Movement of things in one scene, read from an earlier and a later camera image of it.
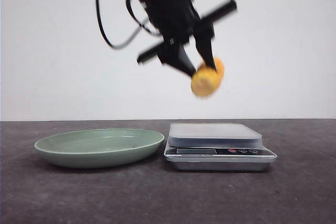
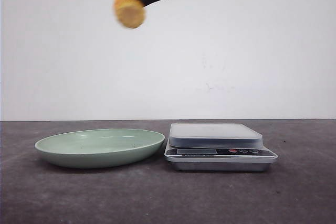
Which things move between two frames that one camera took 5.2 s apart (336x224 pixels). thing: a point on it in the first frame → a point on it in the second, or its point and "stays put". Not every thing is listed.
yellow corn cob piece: (206, 81) → (129, 11)
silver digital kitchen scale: (216, 147) stays put
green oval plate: (91, 148) stays put
